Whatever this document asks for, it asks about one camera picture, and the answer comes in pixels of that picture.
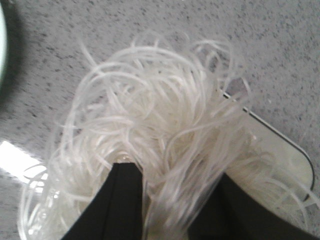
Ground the translucent white vermicelli bundle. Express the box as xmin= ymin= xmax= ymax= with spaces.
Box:
xmin=17 ymin=31 xmax=320 ymax=240

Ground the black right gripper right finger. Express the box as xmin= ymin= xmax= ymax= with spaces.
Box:
xmin=188 ymin=174 xmax=316 ymax=240

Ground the black silver kitchen scale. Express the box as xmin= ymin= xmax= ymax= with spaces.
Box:
xmin=222 ymin=77 xmax=315 ymax=216

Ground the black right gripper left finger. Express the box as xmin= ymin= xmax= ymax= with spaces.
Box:
xmin=63 ymin=163 xmax=143 ymax=240

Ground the pale green plate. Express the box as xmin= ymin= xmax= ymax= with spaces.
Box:
xmin=0 ymin=5 xmax=8 ymax=83

